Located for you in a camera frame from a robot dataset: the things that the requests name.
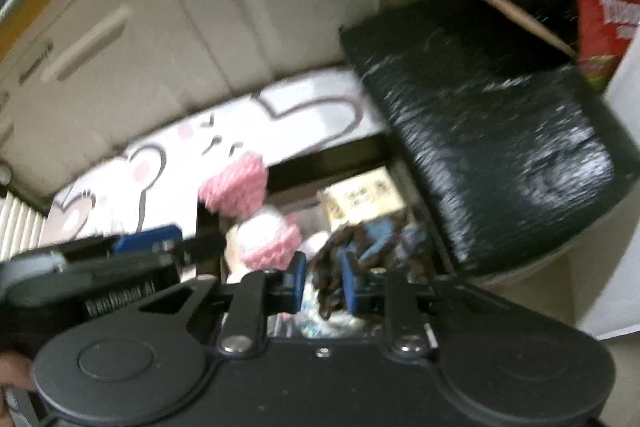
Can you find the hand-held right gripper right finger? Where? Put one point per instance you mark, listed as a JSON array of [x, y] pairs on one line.
[[352, 287]]

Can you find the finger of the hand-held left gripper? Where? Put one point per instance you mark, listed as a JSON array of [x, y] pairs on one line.
[[145, 241]]

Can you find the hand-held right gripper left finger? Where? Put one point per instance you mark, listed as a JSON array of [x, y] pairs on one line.
[[297, 279]]

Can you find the blue white crochet ball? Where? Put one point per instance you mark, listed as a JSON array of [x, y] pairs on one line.
[[315, 314]]

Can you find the pink white crochet toy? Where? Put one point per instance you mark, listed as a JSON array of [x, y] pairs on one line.
[[265, 244]]

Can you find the brown blue crochet toy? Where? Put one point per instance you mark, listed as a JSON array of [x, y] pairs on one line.
[[380, 237]]

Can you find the pink crochet piece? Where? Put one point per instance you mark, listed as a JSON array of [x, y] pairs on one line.
[[235, 184]]

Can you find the black storage box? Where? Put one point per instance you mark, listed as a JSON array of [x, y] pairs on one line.
[[300, 167]]

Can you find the person's left hand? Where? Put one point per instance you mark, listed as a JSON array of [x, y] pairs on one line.
[[15, 372]]

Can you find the oval wooden block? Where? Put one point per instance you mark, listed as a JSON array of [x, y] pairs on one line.
[[231, 257]]

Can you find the white ribbed panel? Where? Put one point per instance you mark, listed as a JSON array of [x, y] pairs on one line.
[[20, 227]]

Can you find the printed blanket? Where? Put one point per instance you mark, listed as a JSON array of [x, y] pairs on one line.
[[165, 157]]

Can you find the yellow patterned card box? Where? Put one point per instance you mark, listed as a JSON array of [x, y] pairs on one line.
[[360, 199]]

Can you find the beige panelled cabinet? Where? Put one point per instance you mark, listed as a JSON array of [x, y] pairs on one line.
[[200, 7]]

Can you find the red snack packet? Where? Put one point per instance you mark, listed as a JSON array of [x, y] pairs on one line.
[[605, 22]]

